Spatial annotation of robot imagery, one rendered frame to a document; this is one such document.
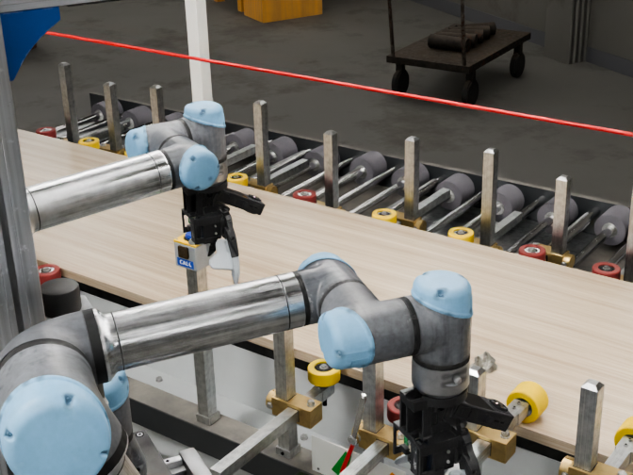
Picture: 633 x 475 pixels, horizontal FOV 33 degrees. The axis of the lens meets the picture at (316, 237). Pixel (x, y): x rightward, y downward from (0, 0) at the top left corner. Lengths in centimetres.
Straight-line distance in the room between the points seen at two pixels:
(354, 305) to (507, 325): 153
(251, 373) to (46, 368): 173
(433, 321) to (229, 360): 170
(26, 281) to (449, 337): 56
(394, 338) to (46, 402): 42
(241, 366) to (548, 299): 86
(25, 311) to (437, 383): 55
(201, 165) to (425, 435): 69
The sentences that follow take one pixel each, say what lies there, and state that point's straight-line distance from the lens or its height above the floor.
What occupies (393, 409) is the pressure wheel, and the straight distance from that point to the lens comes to 246.
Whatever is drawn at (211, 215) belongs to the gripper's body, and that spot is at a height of 145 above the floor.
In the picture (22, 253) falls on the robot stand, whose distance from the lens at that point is 144.
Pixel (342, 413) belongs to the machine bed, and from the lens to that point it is 280.
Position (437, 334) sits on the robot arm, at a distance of 132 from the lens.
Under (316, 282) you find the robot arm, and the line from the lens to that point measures 139.
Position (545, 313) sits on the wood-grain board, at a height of 90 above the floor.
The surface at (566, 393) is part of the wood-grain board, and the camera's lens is 257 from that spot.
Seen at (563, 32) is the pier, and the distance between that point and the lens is 864.
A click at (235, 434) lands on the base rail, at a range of 276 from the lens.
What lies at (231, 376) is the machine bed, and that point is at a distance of 300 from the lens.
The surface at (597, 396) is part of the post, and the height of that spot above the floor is 115.
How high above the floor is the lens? 227
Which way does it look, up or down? 25 degrees down
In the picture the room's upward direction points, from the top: 2 degrees counter-clockwise
